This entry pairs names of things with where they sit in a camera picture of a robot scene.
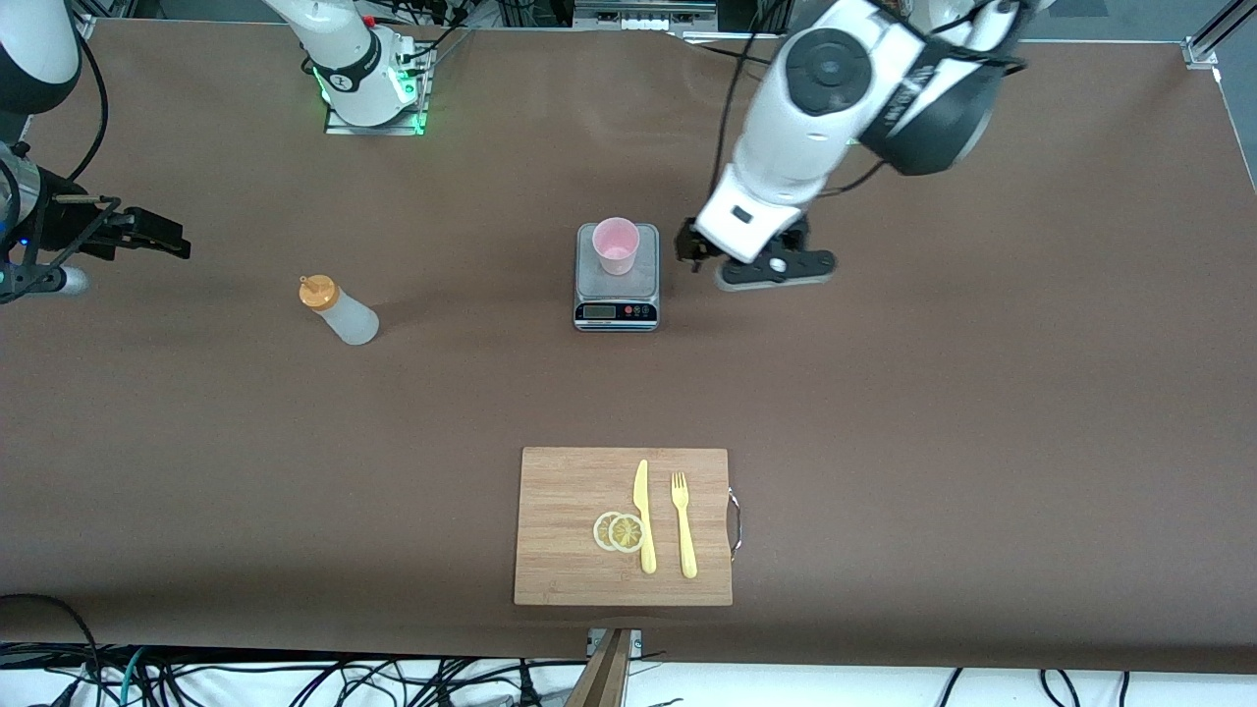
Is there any white power strip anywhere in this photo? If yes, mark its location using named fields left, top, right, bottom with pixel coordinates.
left=573, top=0, right=720, bottom=32

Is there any aluminium frame profile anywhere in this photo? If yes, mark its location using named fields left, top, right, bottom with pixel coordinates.
left=1183, top=0, right=1257, bottom=70
left=59, top=0, right=129, bottom=40

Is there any wooden post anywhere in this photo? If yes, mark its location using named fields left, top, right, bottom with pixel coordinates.
left=565, top=628, right=634, bottom=707

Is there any yellow plastic knife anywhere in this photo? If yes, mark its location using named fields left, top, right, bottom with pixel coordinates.
left=632, top=459, right=658, bottom=575

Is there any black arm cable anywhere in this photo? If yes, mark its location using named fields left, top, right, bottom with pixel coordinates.
left=71, top=29, right=111, bottom=188
left=709, top=0, right=787, bottom=202

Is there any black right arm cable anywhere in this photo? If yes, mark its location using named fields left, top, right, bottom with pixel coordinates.
left=71, top=29, right=111, bottom=188

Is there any teal cable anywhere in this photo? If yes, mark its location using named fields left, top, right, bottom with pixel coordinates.
left=118, top=646, right=148, bottom=707

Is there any white squeeze bottle orange cap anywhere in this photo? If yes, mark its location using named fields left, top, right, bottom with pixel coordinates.
left=299, top=275, right=380, bottom=347

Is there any black looped cable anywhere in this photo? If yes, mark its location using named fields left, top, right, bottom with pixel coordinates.
left=0, top=592, right=104, bottom=707

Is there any yellow plastic fork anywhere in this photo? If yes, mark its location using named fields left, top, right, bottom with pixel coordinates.
left=670, top=471, right=699, bottom=579

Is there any silver digital kitchen scale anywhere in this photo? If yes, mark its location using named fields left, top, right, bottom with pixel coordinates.
left=574, top=223, right=660, bottom=333

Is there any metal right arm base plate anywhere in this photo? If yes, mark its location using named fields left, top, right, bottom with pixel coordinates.
left=325, top=39, right=431, bottom=136

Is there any pink plastic cup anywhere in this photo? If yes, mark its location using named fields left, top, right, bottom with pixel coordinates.
left=592, top=217, right=641, bottom=277

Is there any wooden cutting board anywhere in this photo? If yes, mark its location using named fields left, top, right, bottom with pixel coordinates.
left=514, top=447, right=734, bottom=607

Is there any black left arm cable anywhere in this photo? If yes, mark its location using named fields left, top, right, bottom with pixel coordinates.
left=709, top=0, right=787, bottom=202

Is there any black cable on table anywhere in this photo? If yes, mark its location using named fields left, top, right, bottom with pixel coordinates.
left=678, top=37, right=787, bottom=68

